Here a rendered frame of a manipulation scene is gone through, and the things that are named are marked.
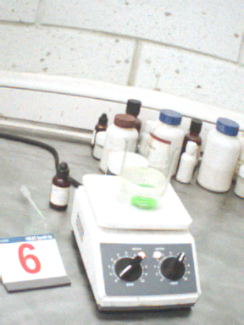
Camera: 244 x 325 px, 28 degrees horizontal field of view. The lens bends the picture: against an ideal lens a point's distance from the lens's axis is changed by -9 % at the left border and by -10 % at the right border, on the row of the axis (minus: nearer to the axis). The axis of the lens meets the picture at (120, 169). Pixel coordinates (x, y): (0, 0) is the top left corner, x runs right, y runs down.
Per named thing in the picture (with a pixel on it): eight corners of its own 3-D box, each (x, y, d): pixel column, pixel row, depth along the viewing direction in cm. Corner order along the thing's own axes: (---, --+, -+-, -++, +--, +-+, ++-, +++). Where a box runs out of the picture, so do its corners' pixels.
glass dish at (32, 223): (64, 243, 68) (66, 230, 67) (28, 245, 66) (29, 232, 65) (50, 222, 72) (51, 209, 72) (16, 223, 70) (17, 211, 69)
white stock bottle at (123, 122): (92, 164, 93) (102, 112, 89) (118, 161, 96) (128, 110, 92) (111, 179, 89) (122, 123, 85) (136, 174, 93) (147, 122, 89)
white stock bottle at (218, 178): (216, 195, 91) (233, 131, 85) (189, 179, 95) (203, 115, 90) (235, 188, 95) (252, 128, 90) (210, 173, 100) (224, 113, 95)
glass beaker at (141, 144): (152, 190, 69) (167, 131, 65) (171, 215, 63) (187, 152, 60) (102, 190, 66) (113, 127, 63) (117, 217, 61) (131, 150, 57)
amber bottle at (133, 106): (121, 147, 103) (131, 96, 98) (140, 156, 101) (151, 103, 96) (107, 151, 99) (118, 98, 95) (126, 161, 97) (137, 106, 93)
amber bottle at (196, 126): (173, 162, 101) (183, 117, 97) (185, 160, 103) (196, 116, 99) (187, 171, 98) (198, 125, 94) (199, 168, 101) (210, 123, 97)
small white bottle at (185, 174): (183, 184, 93) (192, 147, 90) (173, 178, 94) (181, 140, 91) (193, 182, 94) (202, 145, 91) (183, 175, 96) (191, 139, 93)
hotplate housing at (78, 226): (196, 309, 59) (216, 261, 55) (96, 313, 55) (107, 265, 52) (152, 223, 78) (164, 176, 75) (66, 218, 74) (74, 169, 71)
